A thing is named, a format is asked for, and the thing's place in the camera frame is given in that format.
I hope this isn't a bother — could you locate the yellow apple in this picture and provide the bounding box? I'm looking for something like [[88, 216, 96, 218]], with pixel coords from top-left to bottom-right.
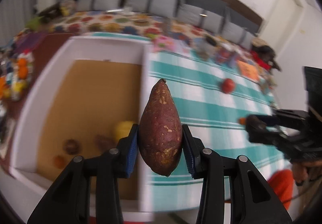
[[113, 121, 134, 142]]

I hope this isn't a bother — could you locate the purple sweet potato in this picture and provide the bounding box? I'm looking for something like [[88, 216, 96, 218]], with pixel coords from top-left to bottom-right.
[[94, 135, 116, 153], [138, 79, 182, 176]]

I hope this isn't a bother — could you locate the dark mangosteen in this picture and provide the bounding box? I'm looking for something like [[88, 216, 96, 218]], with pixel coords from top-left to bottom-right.
[[63, 139, 81, 155]]

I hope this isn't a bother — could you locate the orange tangerine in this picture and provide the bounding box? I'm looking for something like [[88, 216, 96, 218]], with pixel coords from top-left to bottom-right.
[[53, 155, 67, 169]]

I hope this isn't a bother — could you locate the person's hand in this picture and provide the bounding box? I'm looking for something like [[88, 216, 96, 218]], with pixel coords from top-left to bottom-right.
[[292, 160, 322, 186]]

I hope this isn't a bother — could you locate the small orange right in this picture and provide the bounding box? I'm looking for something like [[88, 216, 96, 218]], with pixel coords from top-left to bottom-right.
[[238, 118, 246, 125]]

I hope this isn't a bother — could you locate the orange book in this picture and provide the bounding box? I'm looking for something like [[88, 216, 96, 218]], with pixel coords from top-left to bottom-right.
[[237, 60, 259, 82]]

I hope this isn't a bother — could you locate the teal checkered tablecloth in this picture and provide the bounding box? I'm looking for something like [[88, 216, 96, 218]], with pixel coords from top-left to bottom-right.
[[90, 31, 293, 214]]

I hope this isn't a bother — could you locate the red apple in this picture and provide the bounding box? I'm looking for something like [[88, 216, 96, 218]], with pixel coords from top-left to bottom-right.
[[221, 78, 236, 94]]

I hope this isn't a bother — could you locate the white box with cardboard bottom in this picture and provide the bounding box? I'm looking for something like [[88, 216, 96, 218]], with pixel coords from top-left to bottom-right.
[[9, 34, 152, 217]]

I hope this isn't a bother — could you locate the black bag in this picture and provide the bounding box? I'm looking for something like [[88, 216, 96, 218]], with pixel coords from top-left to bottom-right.
[[251, 37, 282, 72]]

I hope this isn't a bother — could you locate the right red can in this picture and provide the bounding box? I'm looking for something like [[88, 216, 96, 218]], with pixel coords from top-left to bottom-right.
[[227, 50, 240, 68]]

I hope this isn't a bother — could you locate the red can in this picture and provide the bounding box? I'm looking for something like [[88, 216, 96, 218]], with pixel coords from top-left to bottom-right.
[[215, 47, 231, 65], [227, 50, 240, 68]]

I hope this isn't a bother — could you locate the left red can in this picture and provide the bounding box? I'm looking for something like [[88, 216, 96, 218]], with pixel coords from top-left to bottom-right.
[[215, 47, 231, 65]]

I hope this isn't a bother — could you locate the white door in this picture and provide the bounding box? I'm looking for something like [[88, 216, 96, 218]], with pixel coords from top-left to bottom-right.
[[259, 0, 303, 54]]

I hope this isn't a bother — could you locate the rightmost grey cushion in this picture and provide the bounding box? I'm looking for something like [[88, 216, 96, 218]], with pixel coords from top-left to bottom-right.
[[221, 7, 260, 50]]

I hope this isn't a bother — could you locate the glass jar black lid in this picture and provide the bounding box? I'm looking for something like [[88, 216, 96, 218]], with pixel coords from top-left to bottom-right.
[[198, 35, 218, 61]]

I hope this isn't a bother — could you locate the pink snack packet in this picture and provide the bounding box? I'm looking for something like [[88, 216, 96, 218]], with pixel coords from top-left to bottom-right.
[[153, 36, 175, 53]]

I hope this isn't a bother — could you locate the fruit plate on side table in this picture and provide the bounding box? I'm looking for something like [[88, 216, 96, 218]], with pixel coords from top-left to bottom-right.
[[1, 49, 34, 101]]

